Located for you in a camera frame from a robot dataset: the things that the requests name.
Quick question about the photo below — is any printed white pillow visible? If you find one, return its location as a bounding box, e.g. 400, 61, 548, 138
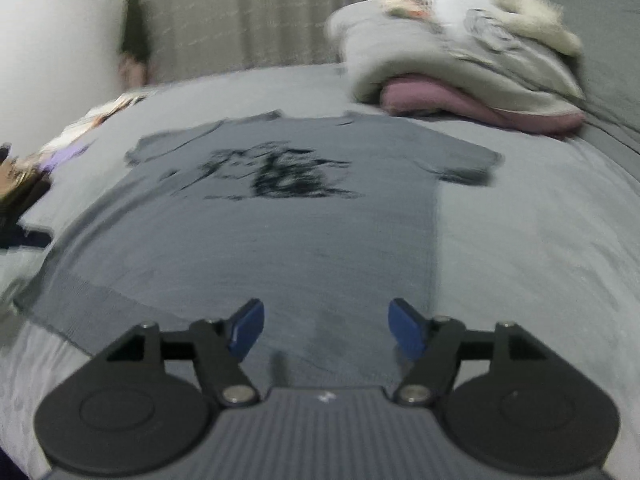
380, 0, 583, 96

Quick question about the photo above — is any pink pillow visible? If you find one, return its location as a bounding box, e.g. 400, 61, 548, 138
380, 74, 586, 136

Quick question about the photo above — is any dark green hanging jacket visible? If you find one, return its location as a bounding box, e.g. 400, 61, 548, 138
117, 0, 153, 61

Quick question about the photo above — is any grey star-patterned curtain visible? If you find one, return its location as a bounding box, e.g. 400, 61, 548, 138
137, 0, 411, 83

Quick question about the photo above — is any light grey duvet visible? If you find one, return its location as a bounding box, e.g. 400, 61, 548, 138
325, 0, 586, 116

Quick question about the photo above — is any purple folded cloth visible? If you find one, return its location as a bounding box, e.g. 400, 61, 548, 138
40, 142, 96, 171

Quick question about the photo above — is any dark brown garment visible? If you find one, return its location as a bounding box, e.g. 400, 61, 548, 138
0, 175, 53, 251

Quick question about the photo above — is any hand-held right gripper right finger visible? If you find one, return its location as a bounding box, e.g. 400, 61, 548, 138
389, 297, 546, 407

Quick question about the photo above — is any grey knitted sweater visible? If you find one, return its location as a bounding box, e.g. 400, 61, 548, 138
12, 110, 503, 391

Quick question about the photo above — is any pink hanging garment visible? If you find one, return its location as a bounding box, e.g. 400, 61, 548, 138
119, 55, 148, 86

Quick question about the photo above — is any white plush toy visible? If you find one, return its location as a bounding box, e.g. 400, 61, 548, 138
487, 0, 583, 56

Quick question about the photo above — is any brown patterned cloth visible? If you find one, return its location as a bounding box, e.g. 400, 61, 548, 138
0, 157, 41, 201

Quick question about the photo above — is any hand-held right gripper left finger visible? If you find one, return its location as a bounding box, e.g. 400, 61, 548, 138
106, 298, 265, 407

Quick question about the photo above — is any grey bed blanket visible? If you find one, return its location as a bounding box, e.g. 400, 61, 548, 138
0, 62, 640, 480

